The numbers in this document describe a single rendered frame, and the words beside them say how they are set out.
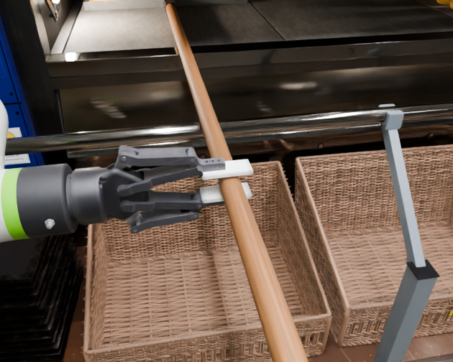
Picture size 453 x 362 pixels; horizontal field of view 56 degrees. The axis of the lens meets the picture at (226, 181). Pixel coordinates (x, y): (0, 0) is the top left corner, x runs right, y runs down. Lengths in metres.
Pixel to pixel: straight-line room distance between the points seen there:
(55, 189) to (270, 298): 0.29
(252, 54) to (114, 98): 0.37
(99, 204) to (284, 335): 0.28
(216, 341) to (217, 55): 0.69
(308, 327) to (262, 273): 0.60
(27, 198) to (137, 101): 0.66
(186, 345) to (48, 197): 0.56
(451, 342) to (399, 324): 0.35
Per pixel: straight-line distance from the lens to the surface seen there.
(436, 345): 1.27
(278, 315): 0.42
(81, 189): 0.56
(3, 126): 0.67
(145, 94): 1.17
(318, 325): 1.06
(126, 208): 0.58
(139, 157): 0.55
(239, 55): 1.14
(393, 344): 1.01
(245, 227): 0.50
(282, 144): 1.29
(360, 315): 1.10
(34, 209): 0.56
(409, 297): 0.90
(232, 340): 1.03
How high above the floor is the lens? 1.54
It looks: 36 degrees down
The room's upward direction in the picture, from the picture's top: straight up
